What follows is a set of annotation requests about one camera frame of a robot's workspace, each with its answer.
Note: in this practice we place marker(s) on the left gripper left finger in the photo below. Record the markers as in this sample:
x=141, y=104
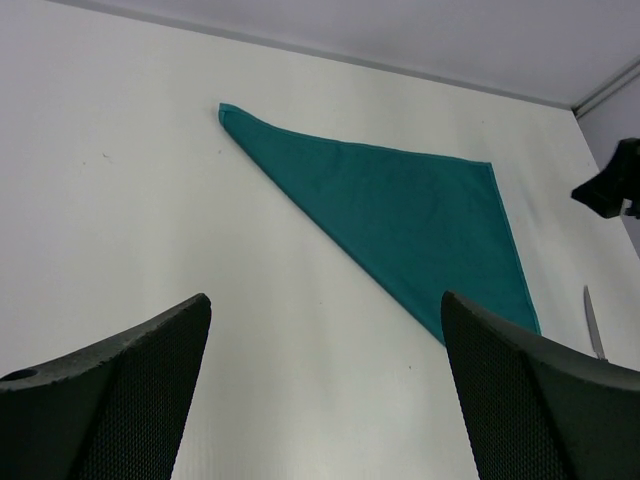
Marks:
x=115, y=409

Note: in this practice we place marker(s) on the steel table knife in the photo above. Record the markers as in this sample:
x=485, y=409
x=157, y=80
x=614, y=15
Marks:
x=592, y=326

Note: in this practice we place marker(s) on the teal cloth napkin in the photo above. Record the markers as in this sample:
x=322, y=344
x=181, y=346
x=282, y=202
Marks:
x=418, y=224

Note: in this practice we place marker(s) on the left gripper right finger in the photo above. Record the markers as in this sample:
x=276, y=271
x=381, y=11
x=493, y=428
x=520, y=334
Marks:
x=535, y=409

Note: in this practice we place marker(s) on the right aluminium frame post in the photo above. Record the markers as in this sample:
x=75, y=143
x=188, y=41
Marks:
x=617, y=82

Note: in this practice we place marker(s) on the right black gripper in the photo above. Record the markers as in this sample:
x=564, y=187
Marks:
x=614, y=191

